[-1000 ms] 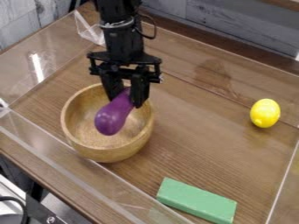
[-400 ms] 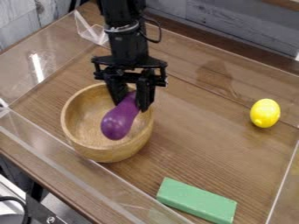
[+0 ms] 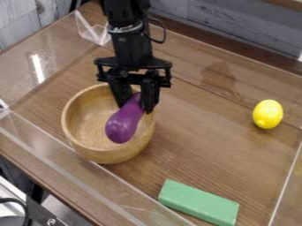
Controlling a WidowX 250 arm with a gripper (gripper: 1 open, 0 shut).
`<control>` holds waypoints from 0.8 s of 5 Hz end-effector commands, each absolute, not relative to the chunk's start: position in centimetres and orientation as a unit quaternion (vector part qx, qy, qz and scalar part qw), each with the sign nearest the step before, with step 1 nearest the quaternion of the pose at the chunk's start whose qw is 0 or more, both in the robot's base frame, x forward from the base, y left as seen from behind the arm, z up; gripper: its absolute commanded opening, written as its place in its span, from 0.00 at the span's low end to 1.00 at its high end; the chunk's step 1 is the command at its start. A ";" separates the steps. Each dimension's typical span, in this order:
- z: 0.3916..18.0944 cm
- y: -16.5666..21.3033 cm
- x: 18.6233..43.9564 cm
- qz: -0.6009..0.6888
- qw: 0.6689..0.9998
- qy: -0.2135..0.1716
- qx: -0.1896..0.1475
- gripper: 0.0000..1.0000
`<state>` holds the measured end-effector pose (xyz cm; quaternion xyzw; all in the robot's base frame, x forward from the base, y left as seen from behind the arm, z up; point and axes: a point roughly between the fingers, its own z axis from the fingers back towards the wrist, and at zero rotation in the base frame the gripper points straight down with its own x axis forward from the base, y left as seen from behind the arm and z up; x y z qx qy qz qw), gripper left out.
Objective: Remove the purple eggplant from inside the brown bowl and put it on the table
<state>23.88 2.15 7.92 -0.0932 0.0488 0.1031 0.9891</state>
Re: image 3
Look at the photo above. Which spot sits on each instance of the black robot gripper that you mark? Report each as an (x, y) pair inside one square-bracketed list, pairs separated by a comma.
[(153, 72)]

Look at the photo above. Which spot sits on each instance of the brown wooden bowl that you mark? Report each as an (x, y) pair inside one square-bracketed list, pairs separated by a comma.
[(83, 121)]

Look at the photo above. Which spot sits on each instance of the purple toy eggplant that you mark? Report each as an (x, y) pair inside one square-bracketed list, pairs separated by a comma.
[(120, 125)]

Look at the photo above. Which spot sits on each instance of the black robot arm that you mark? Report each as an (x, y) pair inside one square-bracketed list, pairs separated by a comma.
[(128, 30)]

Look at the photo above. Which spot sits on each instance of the yellow toy lemon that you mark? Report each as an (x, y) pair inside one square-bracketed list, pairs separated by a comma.
[(267, 114)]

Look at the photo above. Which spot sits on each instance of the green sponge block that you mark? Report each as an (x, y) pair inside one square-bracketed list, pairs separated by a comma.
[(198, 203)]

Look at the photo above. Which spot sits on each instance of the clear acrylic tray wall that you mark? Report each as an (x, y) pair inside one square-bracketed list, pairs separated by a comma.
[(207, 145)]

